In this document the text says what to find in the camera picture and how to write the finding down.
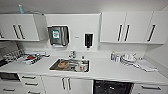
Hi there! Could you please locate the small wall label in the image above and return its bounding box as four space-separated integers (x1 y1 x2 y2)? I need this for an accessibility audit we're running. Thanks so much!
73 36 81 40

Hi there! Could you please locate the chrome faucet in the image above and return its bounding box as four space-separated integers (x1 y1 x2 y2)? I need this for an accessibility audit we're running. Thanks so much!
68 50 77 60

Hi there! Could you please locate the grey paper towel dispenser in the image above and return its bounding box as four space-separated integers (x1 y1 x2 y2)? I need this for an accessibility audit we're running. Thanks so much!
47 24 70 48

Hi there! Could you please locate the stainless steel dishwasher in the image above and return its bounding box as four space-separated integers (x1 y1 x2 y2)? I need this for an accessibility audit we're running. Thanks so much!
92 79 135 94

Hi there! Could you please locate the white drawer stack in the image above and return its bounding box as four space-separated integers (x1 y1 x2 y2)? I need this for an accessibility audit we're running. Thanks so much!
131 82 168 94
18 73 46 94

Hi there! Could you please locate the blue dish soap bottle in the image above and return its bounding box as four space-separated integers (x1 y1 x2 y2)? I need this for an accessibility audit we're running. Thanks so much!
110 51 116 62

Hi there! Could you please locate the white wide drawer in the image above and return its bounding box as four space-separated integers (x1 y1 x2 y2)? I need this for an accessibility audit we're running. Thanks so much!
0 81 25 94

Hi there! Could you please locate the white cloth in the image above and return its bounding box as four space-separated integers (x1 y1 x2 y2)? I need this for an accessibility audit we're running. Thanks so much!
133 58 160 73

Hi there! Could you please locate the black built-in microwave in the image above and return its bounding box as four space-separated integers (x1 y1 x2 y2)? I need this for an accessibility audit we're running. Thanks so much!
0 71 21 82

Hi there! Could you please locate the black soap dispenser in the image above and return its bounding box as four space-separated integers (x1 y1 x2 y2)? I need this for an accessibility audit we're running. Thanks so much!
83 32 95 50

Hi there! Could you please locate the white wall cabinet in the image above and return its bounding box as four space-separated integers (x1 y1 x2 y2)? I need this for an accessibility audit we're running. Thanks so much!
99 10 168 45
0 13 48 43

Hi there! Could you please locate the white two-door sink cabinet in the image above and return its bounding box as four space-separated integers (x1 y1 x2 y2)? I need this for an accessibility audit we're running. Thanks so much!
40 75 95 94

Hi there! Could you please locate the teal bottle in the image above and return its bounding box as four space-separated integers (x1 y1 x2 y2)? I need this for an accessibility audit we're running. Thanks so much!
18 3 25 15

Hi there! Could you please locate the stack of white dishes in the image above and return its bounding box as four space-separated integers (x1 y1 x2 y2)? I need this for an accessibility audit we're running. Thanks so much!
120 53 139 66

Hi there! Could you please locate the steel sink basin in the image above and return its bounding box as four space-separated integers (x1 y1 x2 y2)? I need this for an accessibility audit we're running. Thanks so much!
48 58 91 74

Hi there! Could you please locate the white container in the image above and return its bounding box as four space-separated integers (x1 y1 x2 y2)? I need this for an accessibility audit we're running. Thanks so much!
114 54 121 63

